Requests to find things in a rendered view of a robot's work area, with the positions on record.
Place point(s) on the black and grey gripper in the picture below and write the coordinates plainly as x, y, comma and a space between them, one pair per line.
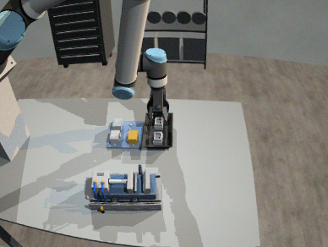
165, 103

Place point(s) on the yellow rectangular block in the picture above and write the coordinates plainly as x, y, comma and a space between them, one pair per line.
133, 136

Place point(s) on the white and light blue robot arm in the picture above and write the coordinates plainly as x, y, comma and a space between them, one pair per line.
130, 60

